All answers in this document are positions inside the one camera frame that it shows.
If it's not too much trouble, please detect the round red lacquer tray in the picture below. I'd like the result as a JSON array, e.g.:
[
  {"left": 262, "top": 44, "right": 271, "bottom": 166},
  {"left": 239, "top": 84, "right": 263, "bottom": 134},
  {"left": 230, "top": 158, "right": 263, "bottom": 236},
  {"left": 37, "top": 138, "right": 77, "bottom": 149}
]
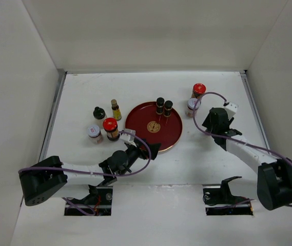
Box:
[{"left": 125, "top": 101, "right": 183, "bottom": 152}]

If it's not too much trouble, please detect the red-lid sauce jar left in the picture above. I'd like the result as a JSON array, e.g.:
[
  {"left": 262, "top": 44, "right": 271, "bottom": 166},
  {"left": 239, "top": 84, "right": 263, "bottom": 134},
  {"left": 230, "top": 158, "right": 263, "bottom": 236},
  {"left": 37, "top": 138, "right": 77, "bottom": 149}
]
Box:
[{"left": 103, "top": 117, "right": 120, "bottom": 141}]

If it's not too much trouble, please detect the black-cap spice bottle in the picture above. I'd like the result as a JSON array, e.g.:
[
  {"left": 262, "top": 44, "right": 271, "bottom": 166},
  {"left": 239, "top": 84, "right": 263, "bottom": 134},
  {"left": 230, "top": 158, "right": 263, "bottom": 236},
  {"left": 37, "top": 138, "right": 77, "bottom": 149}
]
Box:
[
  {"left": 163, "top": 100, "right": 173, "bottom": 118},
  {"left": 156, "top": 97, "right": 165, "bottom": 115}
]

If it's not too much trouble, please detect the black-cap white bottle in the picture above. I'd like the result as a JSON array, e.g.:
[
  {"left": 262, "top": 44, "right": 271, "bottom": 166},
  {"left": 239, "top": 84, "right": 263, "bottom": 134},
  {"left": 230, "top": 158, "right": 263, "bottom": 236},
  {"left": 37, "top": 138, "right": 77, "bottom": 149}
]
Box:
[{"left": 93, "top": 107, "right": 107, "bottom": 127}]

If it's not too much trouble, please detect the purple cable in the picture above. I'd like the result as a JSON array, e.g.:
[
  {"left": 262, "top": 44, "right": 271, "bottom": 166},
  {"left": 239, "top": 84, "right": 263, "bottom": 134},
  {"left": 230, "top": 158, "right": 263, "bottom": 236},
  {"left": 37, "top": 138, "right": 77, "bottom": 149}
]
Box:
[
  {"left": 18, "top": 130, "right": 152, "bottom": 178},
  {"left": 192, "top": 91, "right": 292, "bottom": 207}
]

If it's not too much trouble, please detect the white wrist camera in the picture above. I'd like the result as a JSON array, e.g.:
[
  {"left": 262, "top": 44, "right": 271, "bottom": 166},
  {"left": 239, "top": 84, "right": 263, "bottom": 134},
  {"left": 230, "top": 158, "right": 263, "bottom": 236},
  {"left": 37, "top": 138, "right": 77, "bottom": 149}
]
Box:
[
  {"left": 120, "top": 129, "right": 137, "bottom": 147},
  {"left": 224, "top": 101, "right": 239, "bottom": 120}
]

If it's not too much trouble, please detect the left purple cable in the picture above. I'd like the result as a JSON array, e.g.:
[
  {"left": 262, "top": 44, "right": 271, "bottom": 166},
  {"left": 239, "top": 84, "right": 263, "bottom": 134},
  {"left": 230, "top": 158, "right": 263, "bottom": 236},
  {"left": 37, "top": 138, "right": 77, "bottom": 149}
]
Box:
[{"left": 18, "top": 130, "right": 152, "bottom": 178}]

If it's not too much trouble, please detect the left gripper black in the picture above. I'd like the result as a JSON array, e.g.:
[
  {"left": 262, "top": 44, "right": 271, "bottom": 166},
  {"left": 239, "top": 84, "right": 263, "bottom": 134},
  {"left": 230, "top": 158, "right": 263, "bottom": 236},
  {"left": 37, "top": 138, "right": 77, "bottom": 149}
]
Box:
[{"left": 119, "top": 138, "right": 161, "bottom": 175}]

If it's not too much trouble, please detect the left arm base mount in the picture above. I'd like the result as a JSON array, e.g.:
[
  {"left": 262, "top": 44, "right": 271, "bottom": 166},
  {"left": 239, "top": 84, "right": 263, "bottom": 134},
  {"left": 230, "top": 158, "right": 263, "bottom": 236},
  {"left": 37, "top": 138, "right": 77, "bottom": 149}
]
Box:
[{"left": 64, "top": 187, "right": 113, "bottom": 216}]

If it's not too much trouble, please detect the red-lid sauce jar right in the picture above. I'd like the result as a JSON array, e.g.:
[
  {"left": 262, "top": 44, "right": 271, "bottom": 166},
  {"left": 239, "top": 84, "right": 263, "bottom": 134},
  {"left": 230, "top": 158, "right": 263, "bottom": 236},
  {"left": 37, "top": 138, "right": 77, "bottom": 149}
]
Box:
[{"left": 191, "top": 83, "right": 206, "bottom": 99}]

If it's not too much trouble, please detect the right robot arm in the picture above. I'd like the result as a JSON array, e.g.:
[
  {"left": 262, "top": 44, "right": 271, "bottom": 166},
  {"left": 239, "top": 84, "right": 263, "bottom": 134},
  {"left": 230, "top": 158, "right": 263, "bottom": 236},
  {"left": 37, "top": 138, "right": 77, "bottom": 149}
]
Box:
[{"left": 202, "top": 108, "right": 292, "bottom": 210}]

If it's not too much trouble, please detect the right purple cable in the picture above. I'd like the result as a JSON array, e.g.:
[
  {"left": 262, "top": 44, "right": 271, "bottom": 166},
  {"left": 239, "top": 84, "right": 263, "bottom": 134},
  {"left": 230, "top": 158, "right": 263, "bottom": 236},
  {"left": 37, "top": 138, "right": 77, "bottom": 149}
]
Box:
[{"left": 192, "top": 91, "right": 292, "bottom": 207}]

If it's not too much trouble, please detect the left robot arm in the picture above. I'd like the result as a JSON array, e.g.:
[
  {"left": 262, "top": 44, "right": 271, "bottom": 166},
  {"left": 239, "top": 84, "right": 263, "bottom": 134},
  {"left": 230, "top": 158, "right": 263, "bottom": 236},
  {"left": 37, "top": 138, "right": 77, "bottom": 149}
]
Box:
[{"left": 18, "top": 139, "right": 161, "bottom": 207}]

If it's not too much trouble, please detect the small yellow-label brown bottle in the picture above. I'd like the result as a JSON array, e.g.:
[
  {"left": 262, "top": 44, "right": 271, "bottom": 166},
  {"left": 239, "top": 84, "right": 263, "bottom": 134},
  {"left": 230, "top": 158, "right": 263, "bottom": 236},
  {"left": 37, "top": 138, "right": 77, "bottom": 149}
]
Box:
[{"left": 111, "top": 99, "right": 122, "bottom": 120}]

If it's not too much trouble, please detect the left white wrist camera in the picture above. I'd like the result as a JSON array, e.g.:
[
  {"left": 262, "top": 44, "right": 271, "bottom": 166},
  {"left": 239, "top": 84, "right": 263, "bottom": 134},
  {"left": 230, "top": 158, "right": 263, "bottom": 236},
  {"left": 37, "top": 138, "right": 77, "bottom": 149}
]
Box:
[{"left": 120, "top": 129, "right": 137, "bottom": 147}]

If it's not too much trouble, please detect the white-lid jar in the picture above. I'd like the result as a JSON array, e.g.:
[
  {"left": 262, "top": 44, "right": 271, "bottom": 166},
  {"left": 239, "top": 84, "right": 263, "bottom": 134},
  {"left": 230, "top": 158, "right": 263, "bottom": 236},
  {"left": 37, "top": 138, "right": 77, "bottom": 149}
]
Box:
[
  {"left": 185, "top": 98, "right": 201, "bottom": 118},
  {"left": 87, "top": 125, "right": 103, "bottom": 144}
]

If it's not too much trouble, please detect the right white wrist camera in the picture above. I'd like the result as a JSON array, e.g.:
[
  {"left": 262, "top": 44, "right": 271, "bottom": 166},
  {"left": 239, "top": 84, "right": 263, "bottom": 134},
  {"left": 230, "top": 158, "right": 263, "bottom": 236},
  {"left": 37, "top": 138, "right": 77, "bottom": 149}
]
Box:
[{"left": 224, "top": 101, "right": 239, "bottom": 120}]

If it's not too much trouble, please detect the red-lid sauce jar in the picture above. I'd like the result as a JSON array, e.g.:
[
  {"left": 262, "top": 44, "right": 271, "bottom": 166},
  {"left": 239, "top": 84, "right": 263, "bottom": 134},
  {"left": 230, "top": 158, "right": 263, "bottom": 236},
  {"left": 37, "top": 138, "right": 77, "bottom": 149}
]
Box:
[
  {"left": 191, "top": 83, "right": 206, "bottom": 99},
  {"left": 103, "top": 117, "right": 120, "bottom": 141}
]

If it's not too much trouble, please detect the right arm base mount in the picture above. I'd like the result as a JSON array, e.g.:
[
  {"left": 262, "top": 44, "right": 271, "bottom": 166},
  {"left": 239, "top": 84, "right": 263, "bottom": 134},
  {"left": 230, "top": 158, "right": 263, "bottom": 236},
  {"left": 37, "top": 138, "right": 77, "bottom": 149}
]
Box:
[{"left": 203, "top": 176, "right": 253, "bottom": 216}]

